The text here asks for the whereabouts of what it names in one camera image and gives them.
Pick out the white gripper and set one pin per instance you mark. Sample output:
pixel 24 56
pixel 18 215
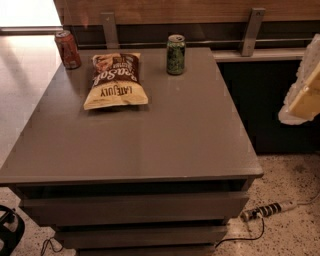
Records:
pixel 304 100

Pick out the brown Late July chip bag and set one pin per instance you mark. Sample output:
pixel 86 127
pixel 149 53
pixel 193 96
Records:
pixel 115 81

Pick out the white power strip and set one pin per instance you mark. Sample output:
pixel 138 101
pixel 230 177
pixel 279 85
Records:
pixel 268 210

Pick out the green soda can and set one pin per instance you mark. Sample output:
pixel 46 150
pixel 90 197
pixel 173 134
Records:
pixel 175 54

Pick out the grey drawer cabinet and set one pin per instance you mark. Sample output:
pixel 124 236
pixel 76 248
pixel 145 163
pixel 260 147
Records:
pixel 161 179

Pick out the red soda can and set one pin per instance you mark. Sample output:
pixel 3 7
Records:
pixel 67 49

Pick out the black chair base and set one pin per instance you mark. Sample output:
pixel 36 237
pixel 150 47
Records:
pixel 12 228

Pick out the right metal wall bracket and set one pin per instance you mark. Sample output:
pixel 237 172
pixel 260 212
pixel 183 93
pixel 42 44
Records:
pixel 251 32

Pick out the metal wall bracket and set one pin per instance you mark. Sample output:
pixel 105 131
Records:
pixel 110 30
pixel 251 32

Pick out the left metal wall bracket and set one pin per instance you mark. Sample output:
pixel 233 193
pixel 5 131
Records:
pixel 110 30

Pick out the horizontal metal rail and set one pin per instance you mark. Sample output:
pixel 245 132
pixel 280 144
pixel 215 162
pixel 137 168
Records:
pixel 215 44

